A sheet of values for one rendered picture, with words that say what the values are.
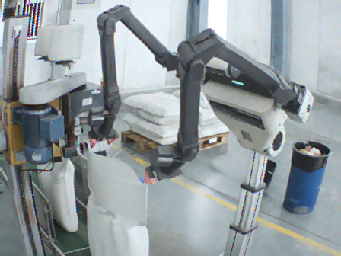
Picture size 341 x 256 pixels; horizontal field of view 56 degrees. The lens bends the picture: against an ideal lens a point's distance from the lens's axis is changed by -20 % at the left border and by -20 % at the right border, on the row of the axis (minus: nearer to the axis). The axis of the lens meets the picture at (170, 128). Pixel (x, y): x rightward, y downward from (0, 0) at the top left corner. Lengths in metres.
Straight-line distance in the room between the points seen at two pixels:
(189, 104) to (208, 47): 0.22
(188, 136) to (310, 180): 2.39
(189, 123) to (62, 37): 0.66
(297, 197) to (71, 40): 2.69
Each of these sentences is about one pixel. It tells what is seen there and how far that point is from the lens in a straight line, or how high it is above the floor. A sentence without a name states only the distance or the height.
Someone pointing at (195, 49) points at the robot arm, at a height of 1.63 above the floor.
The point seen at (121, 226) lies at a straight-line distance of 1.72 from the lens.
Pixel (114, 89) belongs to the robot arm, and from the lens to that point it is 1.59.
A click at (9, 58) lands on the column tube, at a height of 1.55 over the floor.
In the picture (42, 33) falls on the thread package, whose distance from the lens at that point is 1.82.
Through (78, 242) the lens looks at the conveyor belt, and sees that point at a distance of 2.32.
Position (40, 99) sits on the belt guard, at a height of 1.38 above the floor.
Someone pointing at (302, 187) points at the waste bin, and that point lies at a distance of 3.55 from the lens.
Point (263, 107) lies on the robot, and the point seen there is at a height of 1.40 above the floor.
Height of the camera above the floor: 1.73
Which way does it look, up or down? 17 degrees down
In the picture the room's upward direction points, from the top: 4 degrees clockwise
